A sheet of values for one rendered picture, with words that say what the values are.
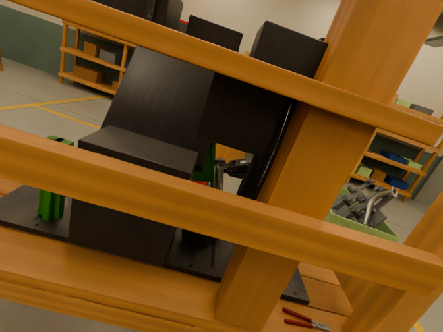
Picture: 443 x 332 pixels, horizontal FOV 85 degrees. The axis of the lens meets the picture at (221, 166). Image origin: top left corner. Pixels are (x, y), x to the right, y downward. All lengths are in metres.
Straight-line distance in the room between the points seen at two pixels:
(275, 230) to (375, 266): 0.24
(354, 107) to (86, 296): 0.78
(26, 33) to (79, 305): 8.19
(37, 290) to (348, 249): 0.79
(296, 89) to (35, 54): 8.32
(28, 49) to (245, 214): 8.42
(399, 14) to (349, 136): 0.21
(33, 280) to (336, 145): 0.81
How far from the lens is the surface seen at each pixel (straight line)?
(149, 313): 0.81
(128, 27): 0.47
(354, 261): 0.64
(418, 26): 0.58
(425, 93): 7.57
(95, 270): 0.85
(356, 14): 0.53
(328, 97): 0.47
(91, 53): 7.00
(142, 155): 0.68
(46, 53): 8.38
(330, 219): 1.60
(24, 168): 0.60
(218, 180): 0.86
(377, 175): 7.01
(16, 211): 1.03
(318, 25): 6.66
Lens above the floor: 1.51
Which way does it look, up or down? 21 degrees down
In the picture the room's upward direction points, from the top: 19 degrees clockwise
